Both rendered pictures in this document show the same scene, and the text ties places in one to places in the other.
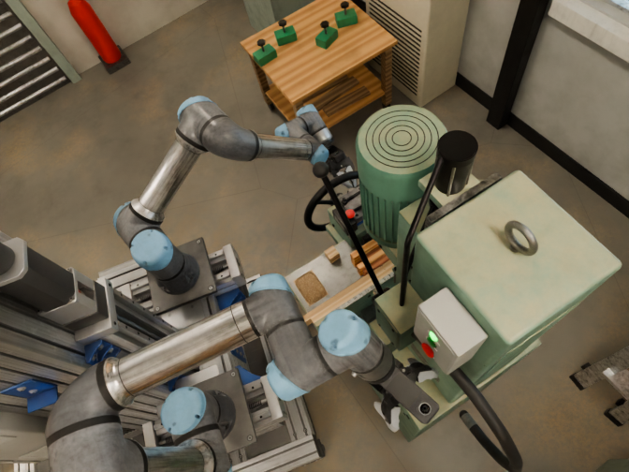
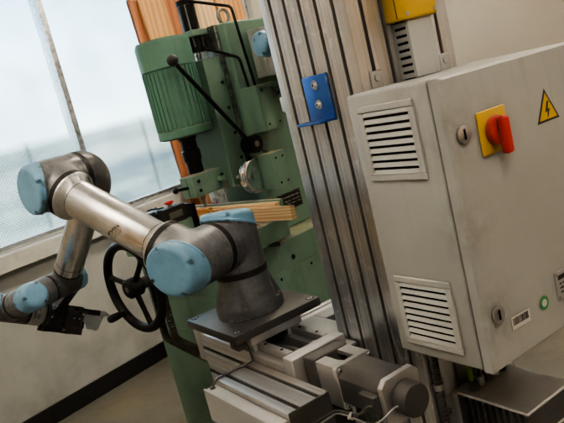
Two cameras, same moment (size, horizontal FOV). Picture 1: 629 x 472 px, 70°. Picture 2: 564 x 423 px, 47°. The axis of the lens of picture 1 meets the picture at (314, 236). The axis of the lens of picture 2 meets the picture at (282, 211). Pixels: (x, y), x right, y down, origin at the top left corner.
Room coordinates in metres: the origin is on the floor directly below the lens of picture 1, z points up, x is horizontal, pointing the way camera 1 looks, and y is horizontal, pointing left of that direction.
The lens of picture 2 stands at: (1.32, 1.77, 1.27)
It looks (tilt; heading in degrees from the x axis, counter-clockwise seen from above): 10 degrees down; 241
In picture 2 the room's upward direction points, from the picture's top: 14 degrees counter-clockwise
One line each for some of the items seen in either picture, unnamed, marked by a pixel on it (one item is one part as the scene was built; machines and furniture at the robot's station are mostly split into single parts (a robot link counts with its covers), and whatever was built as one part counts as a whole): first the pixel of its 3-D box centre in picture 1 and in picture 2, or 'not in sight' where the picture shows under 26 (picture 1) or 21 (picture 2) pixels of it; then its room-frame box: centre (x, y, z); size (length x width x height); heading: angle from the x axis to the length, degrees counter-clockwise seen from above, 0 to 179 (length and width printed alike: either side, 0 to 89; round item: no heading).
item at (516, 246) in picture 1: (520, 239); (223, 17); (0.23, -0.29, 1.55); 0.06 x 0.02 x 0.07; 16
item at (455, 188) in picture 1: (452, 178); (191, 26); (0.37, -0.25, 1.53); 0.08 x 0.08 x 0.17; 16
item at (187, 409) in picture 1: (190, 413); not in sight; (0.25, 0.46, 0.98); 0.13 x 0.12 x 0.14; 8
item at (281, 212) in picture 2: (373, 277); (226, 216); (0.48, -0.13, 0.92); 0.60 x 0.02 x 0.04; 106
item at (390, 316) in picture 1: (401, 317); (262, 107); (0.26, -0.13, 1.22); 0.09 x 0.08 x 0.15; 16
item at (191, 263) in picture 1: (172, 268); (245, 287); (0.75, 0.49, 0.87); 0.15 x 0.15 x 0.10
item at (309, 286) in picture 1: (310, 287); not in sight; (0.52, 0.06, 0.91); 0.10 x 0.07 x 0.02; 16
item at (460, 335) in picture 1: (446, 333); (268, 51); (0.16, -0.16, 1.40); 0.10 x 0.06 x 0.16; 16
